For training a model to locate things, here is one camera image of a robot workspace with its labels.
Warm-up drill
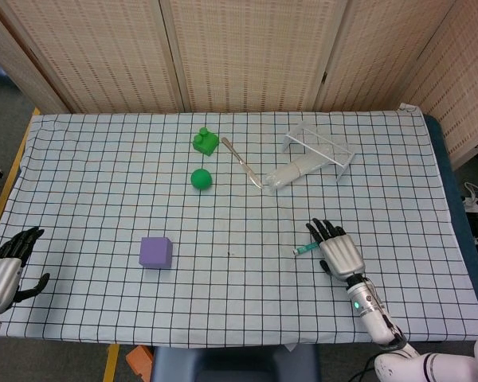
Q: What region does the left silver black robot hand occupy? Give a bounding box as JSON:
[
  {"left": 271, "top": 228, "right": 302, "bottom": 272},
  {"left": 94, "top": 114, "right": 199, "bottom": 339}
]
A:
[{"left": 0, "top": 226, "right": 51, "bottom": 314}]

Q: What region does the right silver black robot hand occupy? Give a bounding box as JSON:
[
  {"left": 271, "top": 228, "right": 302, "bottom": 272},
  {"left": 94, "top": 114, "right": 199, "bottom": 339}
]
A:
[{"left": 305, "top": 217, "right": 366, "bottom": 284}]

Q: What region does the teal syringe pen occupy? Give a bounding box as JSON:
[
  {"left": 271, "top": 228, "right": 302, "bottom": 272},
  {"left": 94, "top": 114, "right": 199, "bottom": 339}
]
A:
[{"left": 292, "top": 240, "right": 323, "bottom": 256}]

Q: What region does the purple foam cube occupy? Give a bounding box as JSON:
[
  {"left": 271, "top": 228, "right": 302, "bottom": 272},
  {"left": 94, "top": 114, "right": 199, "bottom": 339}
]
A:
[{"left": 138, "top": 236, "right": 174, "bottom": 271}]

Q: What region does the table with checkered white tablecloth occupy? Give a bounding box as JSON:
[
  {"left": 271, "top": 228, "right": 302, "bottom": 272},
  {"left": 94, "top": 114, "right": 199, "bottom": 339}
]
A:
[{"left": 0, "top": 103, "right": 478, "bottom": 346}]

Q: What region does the dark blue padded table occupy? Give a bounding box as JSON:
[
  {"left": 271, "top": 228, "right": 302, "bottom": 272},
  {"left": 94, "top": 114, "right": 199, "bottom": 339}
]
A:
[{"left": 421, "top": 114, "right": 478, "bottom": 343}]

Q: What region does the slim table knife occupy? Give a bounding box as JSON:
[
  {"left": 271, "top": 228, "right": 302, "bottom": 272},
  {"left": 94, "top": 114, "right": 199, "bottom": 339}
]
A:
[{"left": 221, "top": 137, "right": 267, "bottom": 190}]

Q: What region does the dark blue seat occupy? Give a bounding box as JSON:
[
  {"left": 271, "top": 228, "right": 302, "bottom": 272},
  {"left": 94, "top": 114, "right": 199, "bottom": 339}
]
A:
[{"left": 150, "top": 344, "right": 320, "bottom": 382}]

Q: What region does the green ball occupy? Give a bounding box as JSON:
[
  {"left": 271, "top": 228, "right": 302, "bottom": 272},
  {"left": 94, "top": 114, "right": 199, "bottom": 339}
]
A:
[{"left": 190, "top": 168, "right": 214, "bottom": 190}]

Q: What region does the orange box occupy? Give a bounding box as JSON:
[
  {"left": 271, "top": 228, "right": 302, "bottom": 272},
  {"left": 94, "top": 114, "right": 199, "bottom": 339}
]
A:
[{"left": 126, "top": 345, "right": 152, "bottom": 379}]

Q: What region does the green studded toy block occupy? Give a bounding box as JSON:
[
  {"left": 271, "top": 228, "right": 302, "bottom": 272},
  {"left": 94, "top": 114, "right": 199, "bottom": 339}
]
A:
[{"left": 192, "top": 127, "right": 220, "bottom": 157}]

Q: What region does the woven folding screen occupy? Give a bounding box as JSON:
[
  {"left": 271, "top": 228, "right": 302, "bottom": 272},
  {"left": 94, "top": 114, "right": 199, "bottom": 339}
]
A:
[{"left": 0, "top": 0, "right": 478, "bottom": 170}]

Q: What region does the white wire rack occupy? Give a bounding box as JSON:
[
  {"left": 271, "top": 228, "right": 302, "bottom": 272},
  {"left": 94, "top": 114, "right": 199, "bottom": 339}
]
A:
[{"left": 281, "top": 120, "right": 356, "bottom": 183}]

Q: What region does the white cable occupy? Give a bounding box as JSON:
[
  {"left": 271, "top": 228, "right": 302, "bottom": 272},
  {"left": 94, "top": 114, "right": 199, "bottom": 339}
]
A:
[{"left": 461, "top": 181, "right": 478, "bottom": 212}]

